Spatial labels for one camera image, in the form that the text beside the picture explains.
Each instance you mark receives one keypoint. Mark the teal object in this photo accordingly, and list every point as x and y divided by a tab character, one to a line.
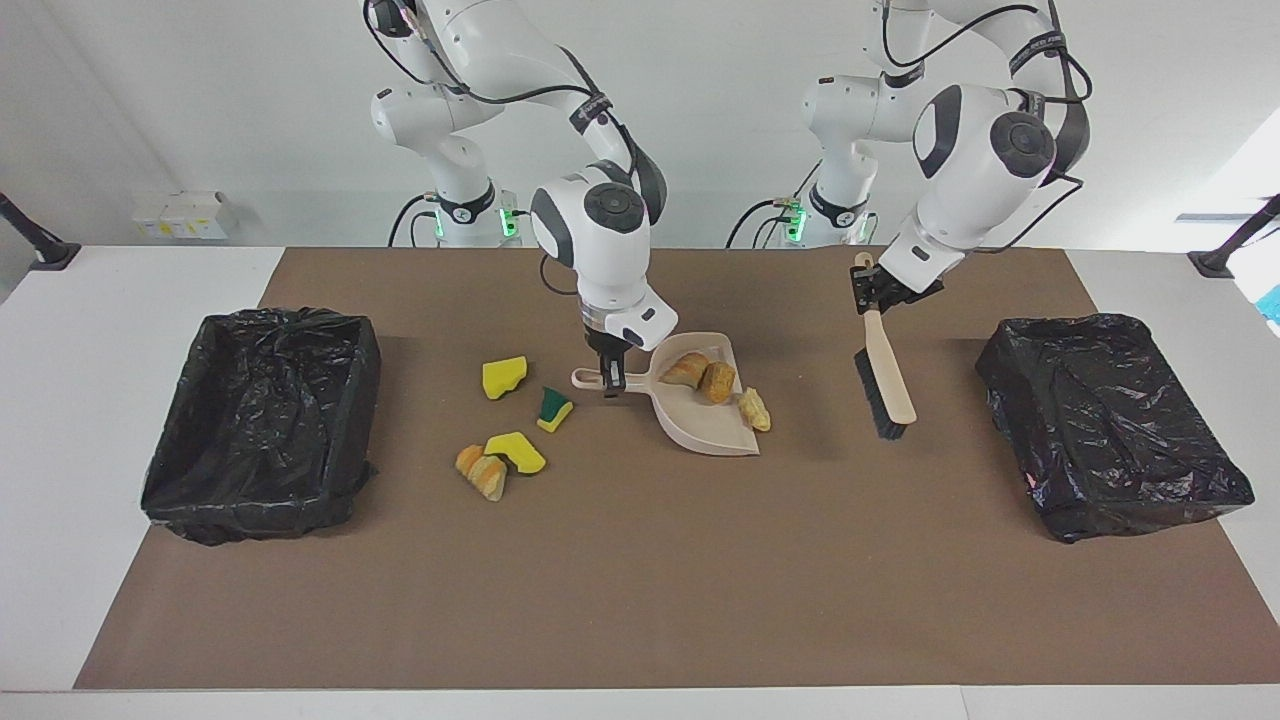
1272	305

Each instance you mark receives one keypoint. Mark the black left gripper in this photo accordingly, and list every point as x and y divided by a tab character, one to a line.
905	293

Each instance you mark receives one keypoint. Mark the long yellow sponge piece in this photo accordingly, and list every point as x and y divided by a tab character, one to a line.
516	452

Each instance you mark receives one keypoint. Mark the white cardboard box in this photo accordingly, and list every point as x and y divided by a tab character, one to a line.
180	215

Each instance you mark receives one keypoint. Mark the chunky yellow sponge piece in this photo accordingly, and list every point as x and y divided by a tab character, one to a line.
503	378

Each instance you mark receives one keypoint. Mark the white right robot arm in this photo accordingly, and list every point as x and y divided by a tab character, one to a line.
610	270

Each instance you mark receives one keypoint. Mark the beige brush black bristles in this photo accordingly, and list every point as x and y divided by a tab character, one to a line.
890	370

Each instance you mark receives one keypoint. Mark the beige plastic dustpan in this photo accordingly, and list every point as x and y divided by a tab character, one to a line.
690	420

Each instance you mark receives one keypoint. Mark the black camera stand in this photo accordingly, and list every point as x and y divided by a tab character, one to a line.
1215	262
45	252

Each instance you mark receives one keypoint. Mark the bin with black bag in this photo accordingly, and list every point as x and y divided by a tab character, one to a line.
1100	430
260	430

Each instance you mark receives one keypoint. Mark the yellow green sponge piece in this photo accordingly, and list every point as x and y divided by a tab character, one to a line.
554	412

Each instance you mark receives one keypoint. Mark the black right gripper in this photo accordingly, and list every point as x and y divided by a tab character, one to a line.
607	345

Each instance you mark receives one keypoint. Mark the pale bread piece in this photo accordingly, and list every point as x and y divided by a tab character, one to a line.
684	370
755	410

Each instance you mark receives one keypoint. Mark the brown bread roll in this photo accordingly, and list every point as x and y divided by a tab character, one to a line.
718	383

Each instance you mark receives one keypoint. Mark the brown table mat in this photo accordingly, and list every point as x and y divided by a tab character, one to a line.
640	600

